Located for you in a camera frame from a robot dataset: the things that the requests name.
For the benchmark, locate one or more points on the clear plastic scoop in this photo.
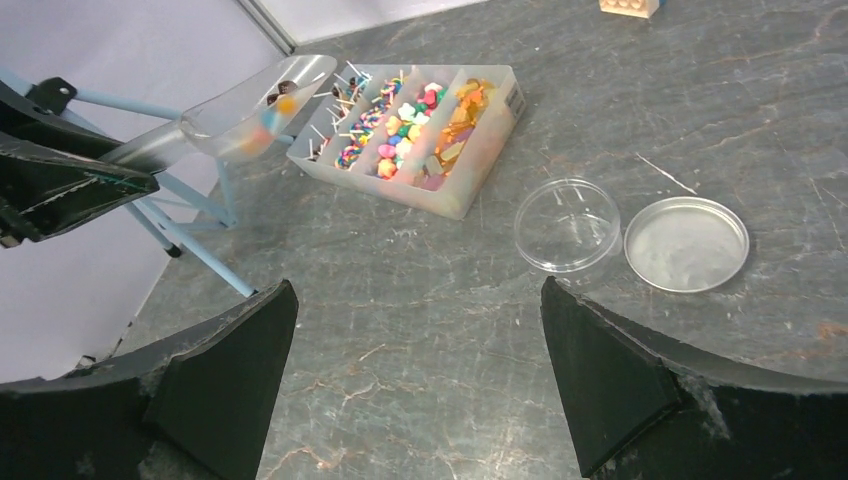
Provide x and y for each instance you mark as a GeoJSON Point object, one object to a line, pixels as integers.
{"type": "Point", "coordinates": [241, 123]}

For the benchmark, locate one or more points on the round jar lid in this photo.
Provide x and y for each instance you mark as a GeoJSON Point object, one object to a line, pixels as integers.
{"type": "Point", "coordinates": [686, 244]}

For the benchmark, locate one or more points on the toy block house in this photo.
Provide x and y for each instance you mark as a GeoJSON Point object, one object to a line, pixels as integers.
{"type": "Point", "coordinates": [636, 8]}

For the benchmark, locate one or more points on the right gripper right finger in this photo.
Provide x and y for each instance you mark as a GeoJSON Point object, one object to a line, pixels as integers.
{"type": "Point", "coordinates": [642, 405]}

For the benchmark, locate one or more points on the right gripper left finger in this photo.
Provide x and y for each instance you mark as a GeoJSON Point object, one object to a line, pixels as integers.
{"type": "Point", "coordinates": [194, 405]}

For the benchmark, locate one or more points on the clear compartment candy box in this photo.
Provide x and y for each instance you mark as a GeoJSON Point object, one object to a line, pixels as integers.
{"type": "Point", "coordinates": [425, 136]}

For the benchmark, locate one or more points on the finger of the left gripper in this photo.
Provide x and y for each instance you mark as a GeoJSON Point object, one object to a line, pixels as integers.
{"type": "Point", "coordinates": [23, 119]}
{"type": "Point", "coordinates": [46, 193]}

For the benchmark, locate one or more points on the light blue tripod stand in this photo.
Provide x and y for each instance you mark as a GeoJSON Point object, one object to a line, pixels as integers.
{"type": "Point", "coordinates": [147, 210]}

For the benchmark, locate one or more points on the clear round plastic jar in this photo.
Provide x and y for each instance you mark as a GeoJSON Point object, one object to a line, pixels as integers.
{"type": "Point", "coordinates": [569, 227]}

